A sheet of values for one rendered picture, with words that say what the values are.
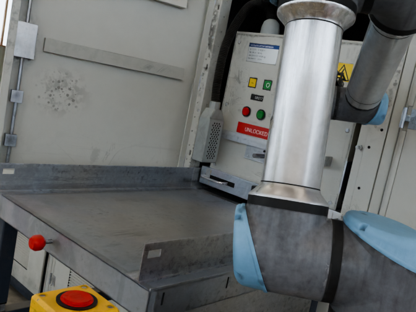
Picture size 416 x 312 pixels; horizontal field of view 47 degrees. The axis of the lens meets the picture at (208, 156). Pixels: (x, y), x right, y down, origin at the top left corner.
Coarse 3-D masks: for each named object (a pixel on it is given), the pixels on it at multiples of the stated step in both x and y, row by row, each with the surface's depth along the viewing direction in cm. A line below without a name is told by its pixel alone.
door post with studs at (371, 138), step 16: (400, 64) 120; (368, 128) 126; (384, 128) 122; (368, 144) 125; (368, 160) 125; (352, 176) 128; (368, 176) 125; (352, 192) 128; (368, 192) 125; (352, 208) 127
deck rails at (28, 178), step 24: (0, 168) 116; (24, 168) 121; (48, 168) 126; (72, 168) 131; (96, 168) 137; (120, 168) 143; (144, 168) 150; (168, 168) 157; (192, 168) 166; (0, 192) 115; (24, 192) 119; (48, 192) 124; (72, 192) 129; (168, 240) 84; (192, 240) 88; (216, 240) 93; (144, 264) 81; (168, 264) 85; (192, 264) 90; (216, 264) 95
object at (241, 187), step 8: (200, 176) 169; (216, 176) 164; (224, 176) 161; (232, 176) 159; (208, 184) 166; (216, 184) 163; (224, 184) 161; (232, 184) 159; (240, 184) 157; (248, 184) 154; (256, 184) 152; (232, 192) 159; (240, 192) 156; (248, 192) 154; (336, 216) 134
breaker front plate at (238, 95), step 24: (240, 48) 160; (240, 72) 160; (264, 72) 153; (240, 96) 159; (264, 96) 153; (240, 120) 159; (264, 120) 152; (336, 120) 136; (240, 144) 159; (336, 144) 136; (216, 168) 165; (240, 168) 158; (336, 168) 135; (336, 192) 135
